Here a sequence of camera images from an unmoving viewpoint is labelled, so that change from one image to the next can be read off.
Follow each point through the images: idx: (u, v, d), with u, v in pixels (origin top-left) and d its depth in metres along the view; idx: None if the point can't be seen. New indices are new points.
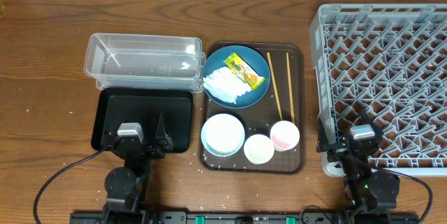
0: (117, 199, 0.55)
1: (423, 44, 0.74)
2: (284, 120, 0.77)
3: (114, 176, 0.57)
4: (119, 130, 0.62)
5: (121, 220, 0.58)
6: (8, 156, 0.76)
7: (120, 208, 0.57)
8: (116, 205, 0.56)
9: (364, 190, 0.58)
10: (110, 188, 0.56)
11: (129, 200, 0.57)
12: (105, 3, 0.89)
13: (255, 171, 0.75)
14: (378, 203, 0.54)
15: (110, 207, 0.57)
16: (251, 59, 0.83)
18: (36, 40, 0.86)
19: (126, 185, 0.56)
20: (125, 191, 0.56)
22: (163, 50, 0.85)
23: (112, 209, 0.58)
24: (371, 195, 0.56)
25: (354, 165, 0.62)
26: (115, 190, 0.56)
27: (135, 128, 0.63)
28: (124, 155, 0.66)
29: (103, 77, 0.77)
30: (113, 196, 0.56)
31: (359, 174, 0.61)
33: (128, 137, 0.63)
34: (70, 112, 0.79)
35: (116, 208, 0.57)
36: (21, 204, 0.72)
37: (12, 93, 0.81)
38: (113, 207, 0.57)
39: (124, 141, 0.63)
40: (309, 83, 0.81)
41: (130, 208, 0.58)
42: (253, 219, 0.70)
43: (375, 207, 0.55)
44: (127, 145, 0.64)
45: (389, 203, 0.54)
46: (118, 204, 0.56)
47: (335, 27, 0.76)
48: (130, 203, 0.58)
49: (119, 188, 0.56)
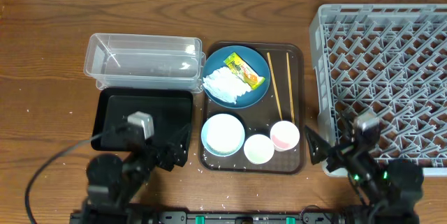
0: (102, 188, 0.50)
1: (423, 44, 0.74)
2: (284, 120, 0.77)
3: (102, 163, 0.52)
4: (130, 116, 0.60)
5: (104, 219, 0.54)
6: (8, 156, 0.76)
7: (105, 202, 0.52)
8: (99, 195, 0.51)
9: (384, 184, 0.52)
10: (92, 175, 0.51)
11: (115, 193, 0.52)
12: (105, 3, 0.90)
13: (255, 170, 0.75)
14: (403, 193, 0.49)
15: (95, 201, 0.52)
16: (251, 59, 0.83)
18: (37, 40, 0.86)
19: (110, 172, 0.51)
20: (110, 179, 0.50)
22: (163, 51, 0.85)
23: (96, 204, 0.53)
24: (394, 186, 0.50)
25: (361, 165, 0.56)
26: (98, 177, 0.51)
27: (144, 121, 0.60)
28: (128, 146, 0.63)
29: (103, 77, 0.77)
30: (96, 184, 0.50)
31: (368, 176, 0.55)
33: (133, 127, 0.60)
34: (70, 112, 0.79)
35: (100, 202, 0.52)
36: (21, 204, 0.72)
37: (12, 93, 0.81)
38: (96, 200, 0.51)
39: (130, 130, 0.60)
40: (309, 83, 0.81)
41: (116, 203, 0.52)
42: (253, 219, 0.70)
43: (399, 200, 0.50)
44: (133, 135, 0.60)
45: (414, 194, 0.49)
46: (102, 196, 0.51)
47: (335, 27, 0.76)
48: (116, 198, 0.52)
49: (105, 176, 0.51)
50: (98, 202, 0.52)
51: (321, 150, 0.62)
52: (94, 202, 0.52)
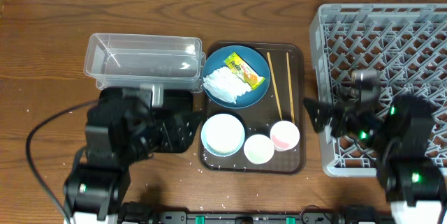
0: (99, 132, 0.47)
1: (423, 44, 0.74)
2: (284, 120, 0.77)
3: (107, 107, 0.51)
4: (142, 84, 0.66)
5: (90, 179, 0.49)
6: (8, 156, 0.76)
7: (100, 148, 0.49)
8: (98, 139, 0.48)
9: (393, 121, 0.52)
10: (92, 116, 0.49)
11: (116, 141, 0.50)
12: (105, 3, 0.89)
13: (255, 171, 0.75)
14: (413, 120, 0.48)
15: (91, 147, 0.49)
16: (251, 59, 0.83)
18: (37, 40, 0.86)
19: (112, 114, 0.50)
20: (108, 121, 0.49)
22: (163, 50, 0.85)
23: (91, 151, 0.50)
24: (404, 116, 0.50)
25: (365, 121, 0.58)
26: (98, 118, 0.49)
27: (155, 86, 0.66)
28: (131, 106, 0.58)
29: (103, 77, 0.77)
30: (93, 125, 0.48)
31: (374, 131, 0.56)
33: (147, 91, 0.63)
34: (70, 112, 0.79)
35: (95, 148, 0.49)
36: (22, 204, 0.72)
37: (12, 93, 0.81)
38: (93, 145, 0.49)
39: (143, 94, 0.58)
40: (309, 83, 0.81)
41: (113, 151, 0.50)
42: (253, 219, 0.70)
43: (409, 130, 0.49)
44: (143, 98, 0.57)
45: (424, 120, 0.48)
46: (100, 139, 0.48)
47: (335, 27, 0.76)
48: (115, 146, 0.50)
49: (105, 118, 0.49)
50: (93, 148, 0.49)
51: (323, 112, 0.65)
52: (91, 149, 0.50)
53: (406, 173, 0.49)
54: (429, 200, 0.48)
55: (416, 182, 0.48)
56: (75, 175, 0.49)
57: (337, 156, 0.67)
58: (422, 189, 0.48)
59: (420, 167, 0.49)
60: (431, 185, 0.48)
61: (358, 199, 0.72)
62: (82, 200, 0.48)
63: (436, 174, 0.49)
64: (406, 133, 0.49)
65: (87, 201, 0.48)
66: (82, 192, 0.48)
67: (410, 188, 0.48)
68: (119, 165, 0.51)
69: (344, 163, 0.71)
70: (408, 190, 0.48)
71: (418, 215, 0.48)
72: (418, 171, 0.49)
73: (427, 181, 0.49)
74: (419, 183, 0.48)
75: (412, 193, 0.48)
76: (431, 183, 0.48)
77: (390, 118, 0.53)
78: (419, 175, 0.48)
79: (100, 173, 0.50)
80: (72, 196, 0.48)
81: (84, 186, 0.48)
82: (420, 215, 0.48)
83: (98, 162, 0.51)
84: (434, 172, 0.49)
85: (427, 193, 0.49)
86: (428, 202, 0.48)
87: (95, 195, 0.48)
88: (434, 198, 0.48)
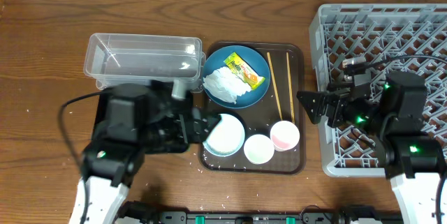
0: (126, 105, 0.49)
1: (423, 44, 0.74)
2: (284, 120, 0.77)
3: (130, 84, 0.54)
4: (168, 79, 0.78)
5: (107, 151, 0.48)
6: (8, 156, 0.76)
7: (123, 122, 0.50)
8: (121, 111, 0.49)
9: (387, 97, 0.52)
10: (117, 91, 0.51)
11: (139, 117, 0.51)
12: (105, 2, 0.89)
13: (255, 171, 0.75)
14: (406, 91, 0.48)
15: (114, 118, 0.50)
16: (251, 59, 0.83)
18: (37, 40, 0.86)
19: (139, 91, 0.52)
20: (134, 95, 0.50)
22: (163, 51, 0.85)
23: (114, 123, 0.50)
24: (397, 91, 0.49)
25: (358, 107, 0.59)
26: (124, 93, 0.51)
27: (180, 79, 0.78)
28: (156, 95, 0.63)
29: (103, 77, 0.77)
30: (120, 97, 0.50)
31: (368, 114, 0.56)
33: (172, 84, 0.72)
34: (70, 112, 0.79)
35: (118, 121, 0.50)
36: (22, 204, 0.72)
37: (12, 93, 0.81)
38: (116, 117, 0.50)
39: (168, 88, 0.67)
40: (309, 83, 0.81)
41: (134, 125, 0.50)
42: (253, 219, 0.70)
43: (403, 101, 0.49)
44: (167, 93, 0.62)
45: (418, 91, 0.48)
46: (123, 112, 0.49)
47: (335, 27, 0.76)
48: (137, 121, 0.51)
49: (131, 93, 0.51)
50: (117, 121, 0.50)
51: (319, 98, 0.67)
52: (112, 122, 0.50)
53: (404, 145, 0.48)
54: (427, 173, 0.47)
55: (415, 153, 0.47)
56: (93, 144, 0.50)
57: (337, 156, 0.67)
58: (422, 160, 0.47)
59: (418, 139, 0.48)
60: (430, 156, 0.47)
61: (358, 199, 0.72)
62: (98, 166, 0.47)
63: (434, 146, 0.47)
64: (401, 106, 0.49)
65: (105, 167, 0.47)
66: (100, 158, 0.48)
67: (408, 160, 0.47)
68: (138, 139, 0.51)
69: (344, 163, 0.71)
70: (407, 162, 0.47)
71: (417, 187, 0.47)
72: (415, 143, 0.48)
73: (427, 153, 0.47)
74: (418, 155, 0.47)
75: (411, 165, 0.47)
76: (429, 154, 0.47)
77: (385, 93, 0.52)
78: (417, 146, 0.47)
79: (120, 144, 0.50)
80: (90, 161, 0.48)
81: (104, 153, 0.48)
82: (418, 186, 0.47)
83: (118, 133, 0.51)
84: (434, 143, 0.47)
85: (425, 165, 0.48)
86: (427, 173, 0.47)
87: (111, 164, 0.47)
88: (432, 170, 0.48)
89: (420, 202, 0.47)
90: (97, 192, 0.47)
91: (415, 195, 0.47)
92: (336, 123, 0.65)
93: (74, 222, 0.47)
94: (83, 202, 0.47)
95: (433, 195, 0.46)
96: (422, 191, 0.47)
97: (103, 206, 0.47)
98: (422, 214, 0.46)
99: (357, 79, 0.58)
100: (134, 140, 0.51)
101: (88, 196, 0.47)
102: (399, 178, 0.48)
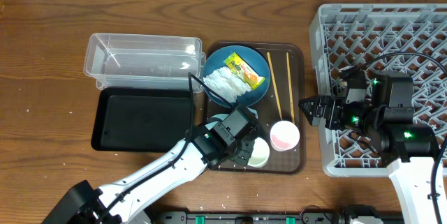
0: (244, 118, 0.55)
1: (423, 44, 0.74)
2: (284, 120, 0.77)
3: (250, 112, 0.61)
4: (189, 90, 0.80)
5: (211, 139, 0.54)
6: (8, 155, 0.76)
7: (230, 128, 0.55)
8: (238, 121, 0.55)
9: (379, 91, 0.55)
10: (246, 109, 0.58)
11: (241, 133, 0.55)
12: (105, 2, 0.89)
13: (255, 170, 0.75)
14: (393, 82, 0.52)
15: (228, 121, 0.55)
16: (251, 59, 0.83)
18: (37, 40, 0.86)
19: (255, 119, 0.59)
20: (246, 109, 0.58)
22: (163, 51, 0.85)
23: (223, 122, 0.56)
24: (384, 84, 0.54)
25: (351, 109, 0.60)
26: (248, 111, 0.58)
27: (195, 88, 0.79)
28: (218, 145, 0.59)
29: (103, 77, 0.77)
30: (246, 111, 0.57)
31: (360, 112, 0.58)
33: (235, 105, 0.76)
34: (70, 112, 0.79)
35: (228, 124, 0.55)
36: (22, 204, 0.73)
37: (12, 93, 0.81)
38: (228, 121, 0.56)
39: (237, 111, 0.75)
40: (309, 83, 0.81)
41: (233, 137, 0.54)
42: (253, 219, 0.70)
43: (392, 91, 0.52)
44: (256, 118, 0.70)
45: (404, 81, 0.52)
46: (237, 122, 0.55)
47: (335, 27, 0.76)
48: (239, 135, 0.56)
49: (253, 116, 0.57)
50: (227, 124, 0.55)
51: (315, 102, 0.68)
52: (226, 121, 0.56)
53: (397, 130, 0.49)
54: (422, 157, 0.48)
55: (410, 139, 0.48)
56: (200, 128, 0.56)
57: (337, 156, 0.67)
58: (416, 146, 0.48)
59: (411, 125, 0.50)
60: (424, 142, 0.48)
61: (358, 199, 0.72)
62: (199, 141, 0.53)
63: (427, 132, 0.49)
64: (391, 95, 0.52)
65: (202, 144, 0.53)
66: (204, 137, 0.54)
67: (403, 146, 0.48)
68: (225, 149, 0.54)
69: (344, 164, 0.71)
70: (401, 148, 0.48)
71: (413, 171, 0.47)
72: (408, 129, 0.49)
73: (420, 138, 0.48)
74: (411, 141, 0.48)
75: (406, 150, 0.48)
76: (422, 139, 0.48)
77: (376, 90, 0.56)
78: (410, 132, 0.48)
79: (215, 140, 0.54)
80: (195, 135, 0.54)
81: (208, 137, 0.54)
82: (414, 169, 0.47)
83: (219, 132, 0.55)
84: (426, 128, 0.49)
85: (420, 151, 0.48)
86: (421, 157, 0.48)
87: (207, 146, 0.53)
88: (427, 155, 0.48)
89: (416, 184, 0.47)
90: (193, 158, 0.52)
91: (411, 177, 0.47)
92: (334, 124, 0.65)
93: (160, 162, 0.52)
94: (177, 153, 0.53)
95: (427, 178, 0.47)
96: (418, 175, 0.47)
97: (188, 169, 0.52)
98: (418, 196, 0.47)
99: (353, 84, 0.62)
100: (227, 144, 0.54)
101: (184, 152, 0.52)
102: (395, 164, 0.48)
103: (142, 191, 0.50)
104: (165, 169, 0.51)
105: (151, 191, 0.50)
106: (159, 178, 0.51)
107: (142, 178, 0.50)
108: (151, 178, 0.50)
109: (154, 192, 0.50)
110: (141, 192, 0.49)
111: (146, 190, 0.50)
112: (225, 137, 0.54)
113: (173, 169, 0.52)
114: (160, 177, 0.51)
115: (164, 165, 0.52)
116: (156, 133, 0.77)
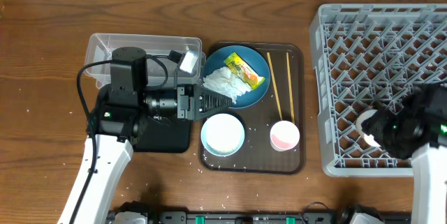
0: (124, 65, 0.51)
1: (423, 44, 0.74)
2: (284, 120, 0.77)
3: (125, 49, 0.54)
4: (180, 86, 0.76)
5: (112, 111, 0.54)
6: (8, 156, 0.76)
7: (123, 85, 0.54)
8: (123, 74, 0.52)
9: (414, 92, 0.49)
10: (116, 54, 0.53)
11: (135, 83, 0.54)
12: (105, 3, 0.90)
13: (255, 171, 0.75)
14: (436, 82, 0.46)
15: (114, 83, 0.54)
16: (251, 60, 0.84)
18: (36, 41, 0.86)
19: (136, 53, 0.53)
20: (117, 56, 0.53)
22: (163, 51, 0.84)
23: (115, 89, 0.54)
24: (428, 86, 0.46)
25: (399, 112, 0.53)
26: (123, 56, 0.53)
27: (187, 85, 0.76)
28: (136, 104, 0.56)
29: (103, 77, 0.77)
30: (119, 60, 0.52)
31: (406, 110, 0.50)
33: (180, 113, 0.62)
34: (70, 112, 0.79)
35: (118, 85, 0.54)
36: (22, 204, 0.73)
37: (12, 93, 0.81)
38: (116, 83, 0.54)
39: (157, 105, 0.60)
40: (310, 83, 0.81)
41: (134, 89, 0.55)
42: (253, 219, 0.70)
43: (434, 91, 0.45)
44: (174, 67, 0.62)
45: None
46: (126, 76, 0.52)
47: (335, 27, 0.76)
48: (137, 84, 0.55)
49: (129, 55, 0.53)
50: (117, 85, 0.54)
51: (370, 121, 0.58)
52: (115, 86, 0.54)
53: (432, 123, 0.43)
54: None
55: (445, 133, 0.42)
56: (99, 109, 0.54)
57: (337, 155, 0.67)
58: None
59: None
60: None
61: (357, 199, 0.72)
62: (106, 126, 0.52)
63: None
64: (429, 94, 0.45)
65: (108, 125, 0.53)
66: (106, 118, 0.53)
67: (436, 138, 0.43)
68: (138, 103, 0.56)
69: (343, 163, 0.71)
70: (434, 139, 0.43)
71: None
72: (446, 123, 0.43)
73: None
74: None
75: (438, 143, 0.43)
76: None
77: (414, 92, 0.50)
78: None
79: (121, 108, 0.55)
80: (98, 123, 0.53)
81: (110, 114, 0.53)
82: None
83: (119, 99, 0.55)
84: None
85: None
86: None
87: (113, 123, 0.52)
88: None
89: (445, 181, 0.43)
90: (105, 148, 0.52)
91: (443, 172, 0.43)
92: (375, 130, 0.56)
93: (82, 175, 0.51)
94: (91, 158, 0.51)
95: None
96: None
97: (110, 160, 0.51)
98: (441, 194, 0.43)
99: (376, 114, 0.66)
100: (133, 104, 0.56)
101: (97, 151, 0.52)
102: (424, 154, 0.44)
103: (88, 204, 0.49)
104: (90, 176, 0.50)
105: (95, 197, 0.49)
106: (91, 186, 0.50)
107: (81, 193, 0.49)
108: (90, 189, 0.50)
109: (98, 196, 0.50)
110: (88, 206, 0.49)
111: (94, 201, 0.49)
112: (127, 98, 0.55)
113: (96, 173, 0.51)
114: (91, 186, 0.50)
115: (86, 176, 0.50)
116: (156, 133, 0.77)
